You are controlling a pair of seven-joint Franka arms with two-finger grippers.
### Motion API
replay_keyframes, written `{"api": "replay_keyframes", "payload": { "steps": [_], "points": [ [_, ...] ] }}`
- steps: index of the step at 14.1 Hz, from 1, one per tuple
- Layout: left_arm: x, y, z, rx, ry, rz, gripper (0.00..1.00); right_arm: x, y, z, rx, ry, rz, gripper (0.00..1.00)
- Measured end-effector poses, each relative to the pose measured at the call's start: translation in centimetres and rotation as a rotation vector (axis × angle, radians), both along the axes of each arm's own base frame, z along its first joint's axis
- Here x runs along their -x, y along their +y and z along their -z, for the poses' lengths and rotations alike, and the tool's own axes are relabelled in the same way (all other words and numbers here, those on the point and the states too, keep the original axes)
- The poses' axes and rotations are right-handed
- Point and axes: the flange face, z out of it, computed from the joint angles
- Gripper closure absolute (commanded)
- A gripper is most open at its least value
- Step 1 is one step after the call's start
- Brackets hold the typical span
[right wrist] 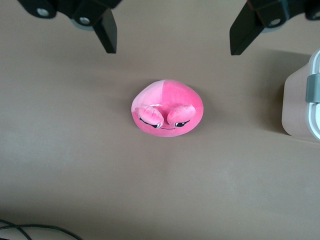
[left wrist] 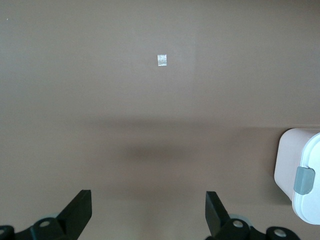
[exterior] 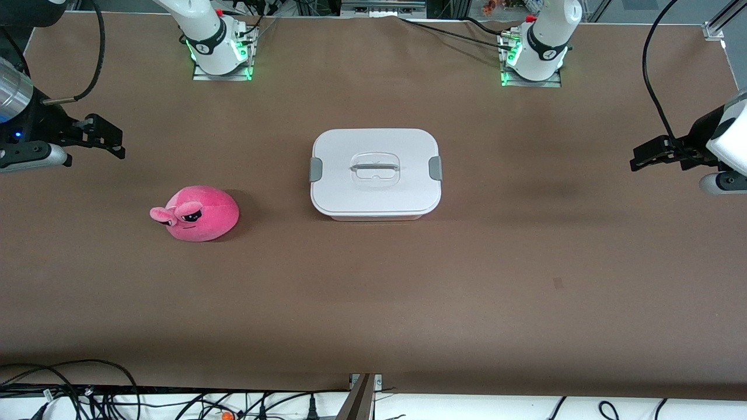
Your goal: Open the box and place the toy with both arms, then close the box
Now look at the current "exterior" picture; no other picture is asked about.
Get pink plush toy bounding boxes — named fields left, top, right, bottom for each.
left=149, top=185, right=240, bottom=243

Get white box lid grey latches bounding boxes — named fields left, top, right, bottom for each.
left=309, top=128, right=442, bottom=215

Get pink plastic box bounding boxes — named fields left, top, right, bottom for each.
left=329, top=210, right=425, bottom=222

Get grey metal box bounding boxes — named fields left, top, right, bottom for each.
left=341, top=0, right=427, bottom=16

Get colourful background items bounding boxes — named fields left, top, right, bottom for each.
left=481, top=0, right=546, bottom=16

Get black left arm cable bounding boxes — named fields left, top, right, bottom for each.
left=642, top=0, right=710, bottom=163

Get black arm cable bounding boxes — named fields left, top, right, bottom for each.
left=42, top=0, right=106, bottom=106
left=642, top=0, right=710, bottom=163

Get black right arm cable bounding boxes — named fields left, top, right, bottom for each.
left=42, top=0, right=106, bottom=106

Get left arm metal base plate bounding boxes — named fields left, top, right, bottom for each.
left=500, top=32, right=563, bottom=88

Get aluminium frame profile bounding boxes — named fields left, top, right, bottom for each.
left=703, top=0, right=747, bottom=41

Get black cable across table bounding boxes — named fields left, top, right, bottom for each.
left=400, top=16, right=514, bottom=51

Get black looping cable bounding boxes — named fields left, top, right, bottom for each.
left=0, top=359, right=141, bottom=420

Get long black cable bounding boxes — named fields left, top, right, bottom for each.
left=175, top=389, right=351, bottom=420

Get aluminium profile post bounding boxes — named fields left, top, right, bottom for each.
left=336, top=373, right=383, bottom=420

